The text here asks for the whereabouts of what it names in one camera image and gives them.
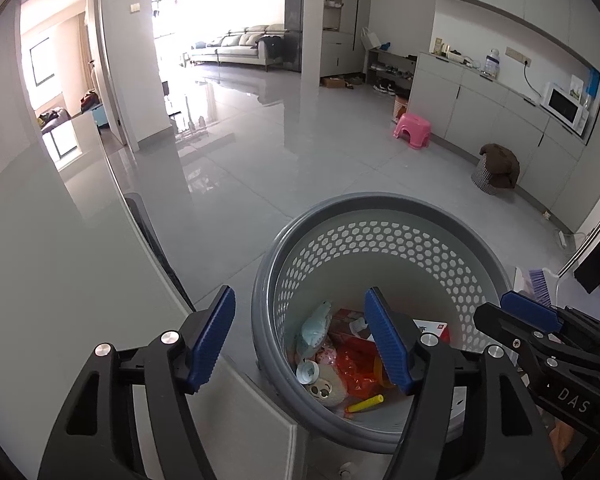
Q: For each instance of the light blue wet wipes pack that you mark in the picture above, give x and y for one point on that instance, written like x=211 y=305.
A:
x=312 y=332

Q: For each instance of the pink snack packet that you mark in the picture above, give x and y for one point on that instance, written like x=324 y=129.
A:
x=325 y=355

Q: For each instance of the bedroom window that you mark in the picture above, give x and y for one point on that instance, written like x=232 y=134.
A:
x=45 y=62

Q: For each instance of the shoe rack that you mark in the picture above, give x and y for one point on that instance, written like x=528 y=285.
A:
x=390 y=72

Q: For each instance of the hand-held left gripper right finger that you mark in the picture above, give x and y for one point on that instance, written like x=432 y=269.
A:
x=387 y=340

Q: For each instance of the white and red box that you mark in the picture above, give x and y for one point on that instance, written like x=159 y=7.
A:
x=435 y=330

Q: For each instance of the person's right hand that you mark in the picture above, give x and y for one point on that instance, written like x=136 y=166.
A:
x=564 y=442

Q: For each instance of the beige curtain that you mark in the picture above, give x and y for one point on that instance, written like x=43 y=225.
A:
x=85 y=57

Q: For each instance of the beige plush toy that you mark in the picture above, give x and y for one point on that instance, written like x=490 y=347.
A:
x=325 y=390

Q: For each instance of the white round cap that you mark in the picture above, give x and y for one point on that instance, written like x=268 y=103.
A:
x=308 y=371

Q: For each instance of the bedroom door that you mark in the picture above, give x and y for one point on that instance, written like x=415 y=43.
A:
x=110 y=60

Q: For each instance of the bed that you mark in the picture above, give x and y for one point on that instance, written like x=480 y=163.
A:
x=55 y=120

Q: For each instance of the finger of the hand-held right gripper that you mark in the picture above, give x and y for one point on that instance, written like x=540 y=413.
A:
x=505 y=327
x=530 y=307

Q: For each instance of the white power strip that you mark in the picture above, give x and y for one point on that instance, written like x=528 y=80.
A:
x=561 y=238

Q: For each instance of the dark jacket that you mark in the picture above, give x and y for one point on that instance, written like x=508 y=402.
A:
x=272 y=47

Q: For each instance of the red plastic bag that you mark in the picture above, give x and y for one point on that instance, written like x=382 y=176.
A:
x=355 y=365

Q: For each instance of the grey perforated basket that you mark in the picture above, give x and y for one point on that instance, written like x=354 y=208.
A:
x=380 y=240

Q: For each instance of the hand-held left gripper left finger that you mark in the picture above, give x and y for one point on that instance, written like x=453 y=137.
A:
x=212 y=340

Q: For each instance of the white sideboard cabinet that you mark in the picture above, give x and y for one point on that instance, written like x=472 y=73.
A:
x=480 y=110

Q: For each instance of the white wall cabinets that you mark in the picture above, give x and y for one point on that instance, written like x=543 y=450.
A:
x=520 y=0

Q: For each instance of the white paper bag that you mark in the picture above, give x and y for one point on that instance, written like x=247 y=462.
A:
x=370 y=39

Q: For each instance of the yellow plastic stick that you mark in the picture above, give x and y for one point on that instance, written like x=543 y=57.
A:
x=365 y=404

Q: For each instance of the cardboard box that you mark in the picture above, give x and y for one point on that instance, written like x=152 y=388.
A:
x=332 y=81

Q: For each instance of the woven basket with brown cloth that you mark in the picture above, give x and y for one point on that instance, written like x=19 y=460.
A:
x=497 y=165

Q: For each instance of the clear water jug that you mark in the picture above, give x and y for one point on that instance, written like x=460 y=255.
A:
x=491 y=64

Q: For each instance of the dark refrigerator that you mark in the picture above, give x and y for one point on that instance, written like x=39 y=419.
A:
x=295 y=30

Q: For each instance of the white microwave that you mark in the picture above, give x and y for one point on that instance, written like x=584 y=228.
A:
x=562 y=107

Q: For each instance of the purple bristle broom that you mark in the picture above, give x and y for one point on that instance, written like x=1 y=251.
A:
x=540 y=285

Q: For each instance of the pink plastic stool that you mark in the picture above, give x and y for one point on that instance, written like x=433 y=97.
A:
x=412 y=127

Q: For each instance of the grey sofa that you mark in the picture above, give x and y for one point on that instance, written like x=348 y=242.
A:
x=240 y=47

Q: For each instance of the wall shelf unit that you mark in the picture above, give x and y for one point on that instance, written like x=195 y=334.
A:
x=337 y=10

